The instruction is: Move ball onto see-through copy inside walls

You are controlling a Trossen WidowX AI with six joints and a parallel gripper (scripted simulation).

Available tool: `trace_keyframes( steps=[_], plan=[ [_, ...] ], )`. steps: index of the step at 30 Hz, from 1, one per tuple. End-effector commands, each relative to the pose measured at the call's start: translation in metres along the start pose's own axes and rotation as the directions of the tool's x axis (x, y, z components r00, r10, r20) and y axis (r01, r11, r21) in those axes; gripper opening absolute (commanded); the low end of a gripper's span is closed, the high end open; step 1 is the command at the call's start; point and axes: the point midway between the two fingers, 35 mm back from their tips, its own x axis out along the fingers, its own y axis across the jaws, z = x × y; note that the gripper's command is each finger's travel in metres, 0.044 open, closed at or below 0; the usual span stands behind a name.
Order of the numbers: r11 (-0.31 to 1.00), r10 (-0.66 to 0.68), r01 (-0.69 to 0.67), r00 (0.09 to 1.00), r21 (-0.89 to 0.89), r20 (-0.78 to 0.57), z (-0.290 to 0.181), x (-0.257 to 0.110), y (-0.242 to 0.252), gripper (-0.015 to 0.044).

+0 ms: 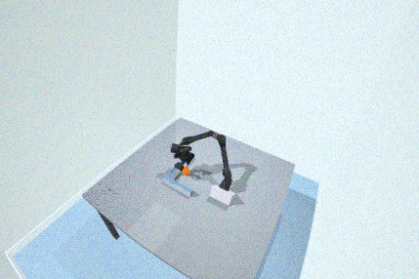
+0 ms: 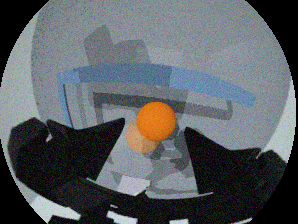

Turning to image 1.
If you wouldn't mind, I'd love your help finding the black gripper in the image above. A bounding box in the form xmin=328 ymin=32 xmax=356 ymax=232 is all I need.
xmin=175 ymin=152 xmax=194 ymax=171

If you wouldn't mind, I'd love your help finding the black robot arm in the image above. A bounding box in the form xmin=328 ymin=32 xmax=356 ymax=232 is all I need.
xmin=171 ymin=131 xmax=232 ymax=191

